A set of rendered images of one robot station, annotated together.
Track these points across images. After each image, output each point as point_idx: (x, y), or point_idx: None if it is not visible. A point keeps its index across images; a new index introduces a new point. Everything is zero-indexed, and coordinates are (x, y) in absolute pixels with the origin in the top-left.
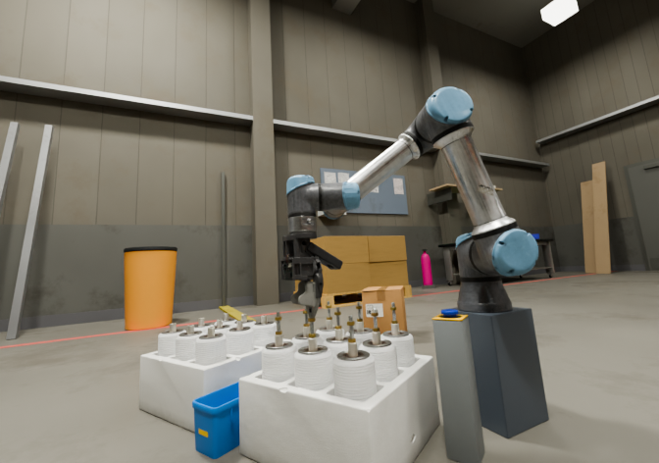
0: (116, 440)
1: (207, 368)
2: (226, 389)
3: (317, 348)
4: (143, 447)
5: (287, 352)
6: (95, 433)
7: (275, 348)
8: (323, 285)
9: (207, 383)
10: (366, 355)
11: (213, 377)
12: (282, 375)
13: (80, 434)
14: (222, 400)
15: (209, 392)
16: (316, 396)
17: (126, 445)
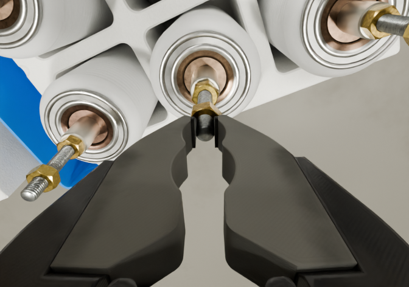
0: (35, 207)
1: (0, 193)
2: (27, 141)
3: (214, 70)
4: (64, 188)
5: (140, 119)
6: (6, 222)
7: (123, 149)
8: (382, 221)
9: (20, 176)
10: None
11: (6, 171)
12: (151, 110)
13: (3, 231)
14: (42, 140)
15: (28, 162)
16: (280, 95)
17: (52, 200)
